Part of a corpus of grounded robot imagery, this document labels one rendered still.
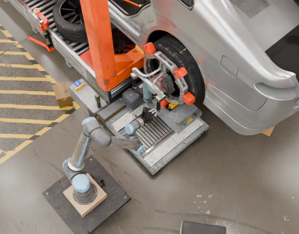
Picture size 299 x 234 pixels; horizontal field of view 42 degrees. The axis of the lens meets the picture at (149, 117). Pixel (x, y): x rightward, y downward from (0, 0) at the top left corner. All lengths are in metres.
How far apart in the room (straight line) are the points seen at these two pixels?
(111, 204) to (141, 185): 0.49
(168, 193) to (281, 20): 2.09
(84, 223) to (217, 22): 2.08
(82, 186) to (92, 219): 0.39
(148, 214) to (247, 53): 1.93
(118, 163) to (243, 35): 2.01
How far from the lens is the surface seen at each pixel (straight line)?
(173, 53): 3.48
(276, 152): 4.47
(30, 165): 4.39
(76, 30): 4.67
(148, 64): 3.87
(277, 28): 4.20
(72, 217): 3.76
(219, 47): 3.03
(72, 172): 3.56
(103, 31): 3.40
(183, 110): 4.26
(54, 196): 3.86
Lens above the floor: 3.85
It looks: 59 degrees down
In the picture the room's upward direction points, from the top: straight up
